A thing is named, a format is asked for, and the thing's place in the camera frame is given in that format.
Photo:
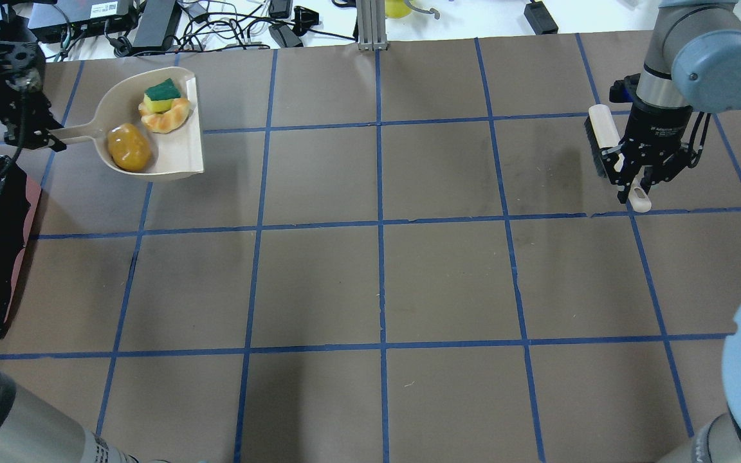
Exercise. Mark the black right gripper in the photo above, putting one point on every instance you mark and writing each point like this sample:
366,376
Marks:
658,127

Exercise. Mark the beige hand brush black bristles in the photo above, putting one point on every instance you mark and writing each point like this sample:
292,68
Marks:
607,151

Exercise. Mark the beige plastic dustpan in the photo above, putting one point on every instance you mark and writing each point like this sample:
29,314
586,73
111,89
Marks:
175,155

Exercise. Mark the yellow green sponge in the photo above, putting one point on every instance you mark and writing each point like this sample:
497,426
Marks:
159,98

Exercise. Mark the beige croissant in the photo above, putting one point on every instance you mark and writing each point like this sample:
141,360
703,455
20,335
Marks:
164,123

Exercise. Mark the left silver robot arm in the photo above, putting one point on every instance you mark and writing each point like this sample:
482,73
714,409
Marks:
31,430

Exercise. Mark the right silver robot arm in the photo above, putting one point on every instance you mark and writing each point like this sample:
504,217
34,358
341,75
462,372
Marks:
692,65

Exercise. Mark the black power adapter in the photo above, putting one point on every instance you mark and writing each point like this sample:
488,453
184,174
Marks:
539,18

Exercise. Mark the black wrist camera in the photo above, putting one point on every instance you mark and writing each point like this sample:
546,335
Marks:
624,91

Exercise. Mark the aluminium frame post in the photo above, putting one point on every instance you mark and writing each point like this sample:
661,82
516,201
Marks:
372,35

